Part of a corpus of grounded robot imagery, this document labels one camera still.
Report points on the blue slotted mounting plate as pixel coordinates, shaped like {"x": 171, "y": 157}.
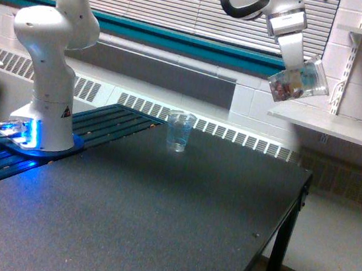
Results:
{"x": 33, "y": 139}

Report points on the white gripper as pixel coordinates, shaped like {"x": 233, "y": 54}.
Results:
{"x": 288, "y": 25}

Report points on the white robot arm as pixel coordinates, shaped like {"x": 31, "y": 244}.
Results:
{"x": 47, "y": 32}

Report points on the empty clear plastic cup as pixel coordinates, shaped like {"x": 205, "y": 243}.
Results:
{"x": 179, "y": 126}

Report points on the white lower wall shelf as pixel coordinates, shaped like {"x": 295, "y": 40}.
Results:
{"x": 308, "y": 117}

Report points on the white shelf rail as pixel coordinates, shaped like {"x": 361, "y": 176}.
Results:
{"x": 338, "y": 91}

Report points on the black table leg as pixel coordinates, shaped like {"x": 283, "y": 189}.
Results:
{"x": 285, "y": 232}

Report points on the clear cup with candies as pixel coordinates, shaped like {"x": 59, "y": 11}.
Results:
{"x": 310, "y": 80}

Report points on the white window blinds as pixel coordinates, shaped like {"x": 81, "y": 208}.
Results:
{"x": 207, "y": 19}

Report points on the white radiator vent cover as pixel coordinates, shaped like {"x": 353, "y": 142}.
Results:
{"x": 99, "y": 93}

